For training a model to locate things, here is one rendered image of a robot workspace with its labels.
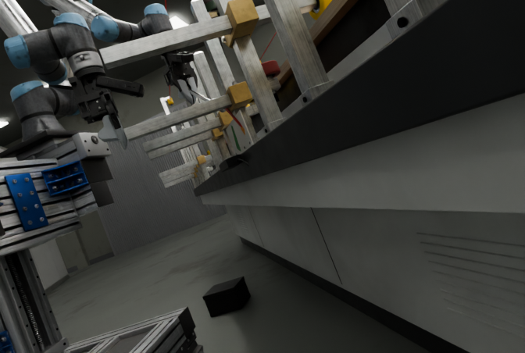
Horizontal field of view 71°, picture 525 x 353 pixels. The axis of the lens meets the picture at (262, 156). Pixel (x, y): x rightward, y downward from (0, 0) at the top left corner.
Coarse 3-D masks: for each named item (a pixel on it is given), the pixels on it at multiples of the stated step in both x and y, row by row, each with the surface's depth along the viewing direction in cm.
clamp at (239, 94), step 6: (234, 84) 97; (240, 84) 97; (246, 84) 98; (228, 90) 98; (234, 90) 97; (240, 90) 97; (246, 90) 98; (234, 96) 97; (240, 96) 97; (246, 96) 97; (234, 102) 97; (240, 102) 97; (246, 102) 100; (228, 108) 106; (234, 108) 102
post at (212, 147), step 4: (196, 100) 178; (192, 104) 178; (196, 104) 178; (204, 116) 178; (200, 120) 178; (204, 120) 178; (208, 140) 177; (208, 144) 177; (212, 144) 178; (212, 148) 177; (216, 148) 178; (212, 152) 177; (216, 152) 178; (212, 156) 177; (216, 156) 177; (216, 160) 177; (220, 160) 178; (216, 164) 177; (216, 168) 176
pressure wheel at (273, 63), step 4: (272, 60) 102; (264, 64) 101; (268, 64) 101; (272, 64) 101; (276, 64) 103; (264, 68) 101; (268, 68) 101; (272, 68) 101; (276, 68) 102; (264, 72) 101; (268, 72) 101; (272, 72) 101; (276, 72) 102; (268, 76) 104; (272, 76) 104; (276, 76) 107; (276, 96) 104; (276, 100) 104
